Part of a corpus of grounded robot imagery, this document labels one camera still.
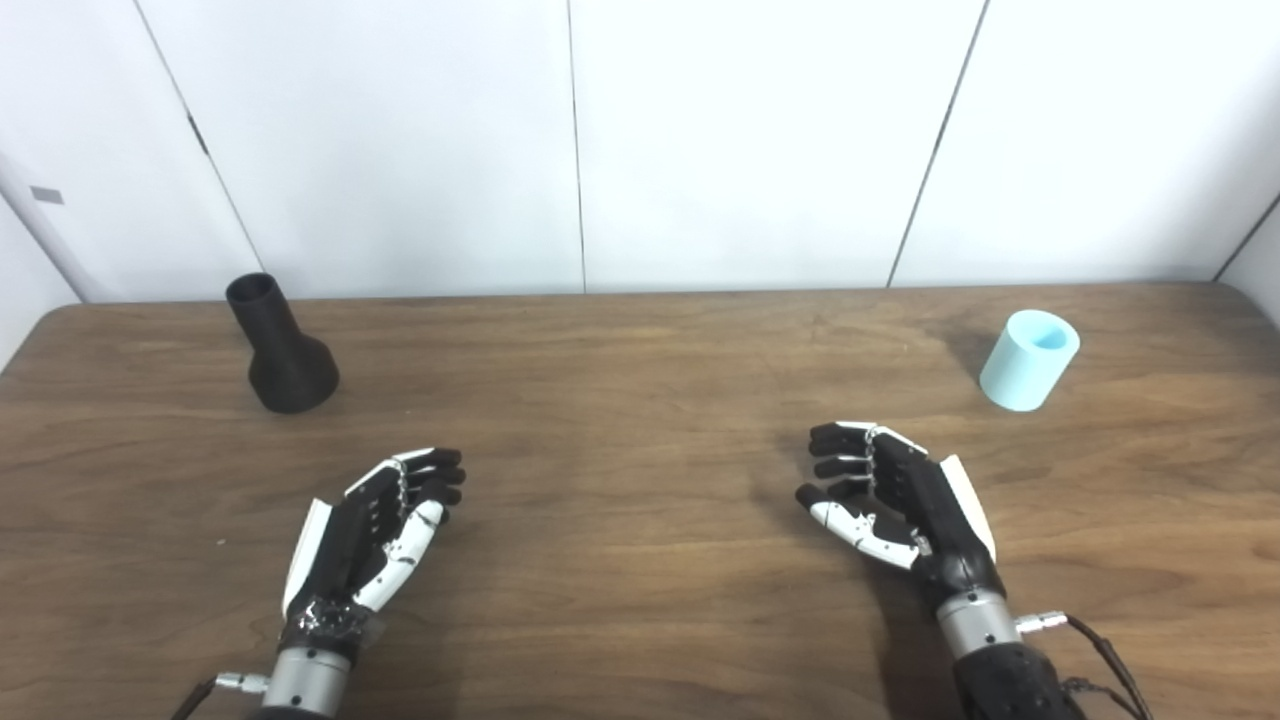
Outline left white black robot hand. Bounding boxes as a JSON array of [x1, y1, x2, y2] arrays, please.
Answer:
[[280, 447, 467, 653]]

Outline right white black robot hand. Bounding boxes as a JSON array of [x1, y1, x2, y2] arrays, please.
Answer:
[[795, 421, 1006, 611]]

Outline light blue cup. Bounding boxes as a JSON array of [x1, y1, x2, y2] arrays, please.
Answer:
[[979, 309, 1082, 412]]

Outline black funnel-shaped nozzle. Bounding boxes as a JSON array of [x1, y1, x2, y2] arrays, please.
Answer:
[[225, 272, 341, 415]]

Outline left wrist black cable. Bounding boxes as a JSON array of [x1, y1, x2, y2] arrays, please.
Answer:
[[180, 672, 273, 720]]

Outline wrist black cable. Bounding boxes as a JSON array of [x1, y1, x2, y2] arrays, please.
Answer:
[[1015, 610, 1156, 720], [180, 672, 273, 720]]

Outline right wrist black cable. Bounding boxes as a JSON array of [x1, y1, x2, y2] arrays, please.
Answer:
[[1015, 610, 1156, 720]]

